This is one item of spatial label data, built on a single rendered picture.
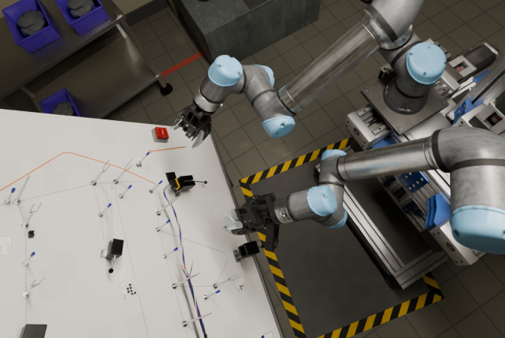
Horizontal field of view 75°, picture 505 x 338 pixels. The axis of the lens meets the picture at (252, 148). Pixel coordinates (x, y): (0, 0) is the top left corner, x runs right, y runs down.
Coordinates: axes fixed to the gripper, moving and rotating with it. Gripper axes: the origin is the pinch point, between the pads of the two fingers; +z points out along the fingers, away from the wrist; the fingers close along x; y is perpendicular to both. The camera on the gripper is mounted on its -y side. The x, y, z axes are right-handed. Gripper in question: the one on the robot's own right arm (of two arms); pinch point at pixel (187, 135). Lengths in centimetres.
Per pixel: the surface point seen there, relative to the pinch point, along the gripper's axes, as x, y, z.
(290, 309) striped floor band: 108, -24, 99
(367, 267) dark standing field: 129, -64, 67
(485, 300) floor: 187, -75, 33
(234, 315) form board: 52, 25, 29
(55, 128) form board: -34.3, 17.4, 20.5
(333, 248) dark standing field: 108, -64, 76
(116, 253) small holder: 8.2, 37.3, 14.1
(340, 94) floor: 52, -162, 46
